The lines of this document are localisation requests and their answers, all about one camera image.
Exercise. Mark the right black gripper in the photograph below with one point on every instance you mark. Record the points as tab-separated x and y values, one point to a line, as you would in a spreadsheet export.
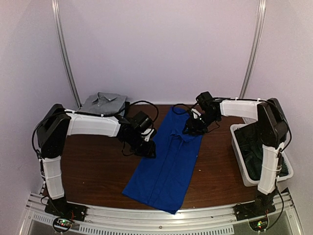
193	127

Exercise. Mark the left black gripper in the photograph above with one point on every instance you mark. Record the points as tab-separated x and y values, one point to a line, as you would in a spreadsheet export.
147	152

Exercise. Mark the blue garment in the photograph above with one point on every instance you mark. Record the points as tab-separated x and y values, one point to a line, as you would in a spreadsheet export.
162	182

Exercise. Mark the grey polo shirt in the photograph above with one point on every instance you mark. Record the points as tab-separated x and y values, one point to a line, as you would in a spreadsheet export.
104	103

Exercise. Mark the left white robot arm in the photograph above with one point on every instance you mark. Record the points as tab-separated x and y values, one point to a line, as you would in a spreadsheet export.
52	134

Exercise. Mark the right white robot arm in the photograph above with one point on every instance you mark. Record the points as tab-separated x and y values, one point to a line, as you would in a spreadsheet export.
272	130

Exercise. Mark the white laundry basket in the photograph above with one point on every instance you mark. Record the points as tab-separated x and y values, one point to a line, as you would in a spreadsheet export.
248	182

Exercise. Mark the black garment in basket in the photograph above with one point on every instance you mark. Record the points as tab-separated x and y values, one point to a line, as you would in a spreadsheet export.
251	149

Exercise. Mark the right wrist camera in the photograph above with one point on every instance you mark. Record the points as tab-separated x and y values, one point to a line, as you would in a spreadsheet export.
194	114

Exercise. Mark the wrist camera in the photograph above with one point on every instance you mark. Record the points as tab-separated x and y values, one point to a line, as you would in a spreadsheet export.
194	114
148	134

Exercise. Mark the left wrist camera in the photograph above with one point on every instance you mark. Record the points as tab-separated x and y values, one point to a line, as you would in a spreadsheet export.
148	134

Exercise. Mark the front aluminium rail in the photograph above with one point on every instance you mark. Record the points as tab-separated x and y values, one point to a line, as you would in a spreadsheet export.
219	220

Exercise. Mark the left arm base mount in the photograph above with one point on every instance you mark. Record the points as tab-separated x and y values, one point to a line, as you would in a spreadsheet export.
66	210

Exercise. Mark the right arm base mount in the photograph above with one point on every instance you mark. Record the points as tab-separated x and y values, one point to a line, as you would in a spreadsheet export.
251	210

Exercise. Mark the right aluminium frame post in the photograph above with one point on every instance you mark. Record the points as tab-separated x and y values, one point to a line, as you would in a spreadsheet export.
259	26

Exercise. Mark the aluminium frame post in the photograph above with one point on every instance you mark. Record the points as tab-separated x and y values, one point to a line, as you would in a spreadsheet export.
259	26
64	54

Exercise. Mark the left aluminium frame post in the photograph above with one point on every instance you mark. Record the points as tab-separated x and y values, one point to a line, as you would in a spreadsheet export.
64	54

